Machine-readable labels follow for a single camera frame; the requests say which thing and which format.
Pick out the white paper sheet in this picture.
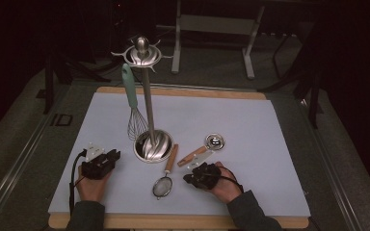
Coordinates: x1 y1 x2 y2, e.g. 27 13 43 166
47 91 311 218

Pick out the person's left hand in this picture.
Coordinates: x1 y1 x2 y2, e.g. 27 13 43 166
75 165 114 203

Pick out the steel spoon with wooden handle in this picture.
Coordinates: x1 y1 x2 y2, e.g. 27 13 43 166
176 133 225 167

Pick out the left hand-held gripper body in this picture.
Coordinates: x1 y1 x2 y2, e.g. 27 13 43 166
81 142 114 180

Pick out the grey metal frame stand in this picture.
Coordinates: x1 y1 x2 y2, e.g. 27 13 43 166
155 0 266 80

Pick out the metal floor rail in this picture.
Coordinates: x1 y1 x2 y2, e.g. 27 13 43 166
298 99 364 231
0 86 71 231

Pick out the black stand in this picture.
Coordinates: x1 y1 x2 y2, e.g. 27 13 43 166
42 47 112 115
258 18 324 129

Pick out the hand-held gripper cable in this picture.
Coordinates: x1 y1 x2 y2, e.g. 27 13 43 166
218 166 245 194
68 149 88 216

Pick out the person's right hand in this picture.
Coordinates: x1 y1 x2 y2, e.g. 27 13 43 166
205 161 244 205

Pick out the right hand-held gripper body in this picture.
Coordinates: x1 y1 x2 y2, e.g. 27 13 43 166
186 150 222 191

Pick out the steel utensil stand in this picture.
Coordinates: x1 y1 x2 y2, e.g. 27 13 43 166
110 36 175 164

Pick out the whisk with mint handle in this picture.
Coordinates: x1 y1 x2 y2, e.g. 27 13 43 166
121 63 149 142

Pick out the mesh strainer with wooden handle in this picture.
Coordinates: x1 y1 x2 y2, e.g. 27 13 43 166
151 143 180 200

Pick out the right hand-held gripper cable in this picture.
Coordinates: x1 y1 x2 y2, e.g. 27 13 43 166
218 166 245 194

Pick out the left hand-held gripper cable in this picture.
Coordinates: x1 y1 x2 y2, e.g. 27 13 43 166
68 149 88 216

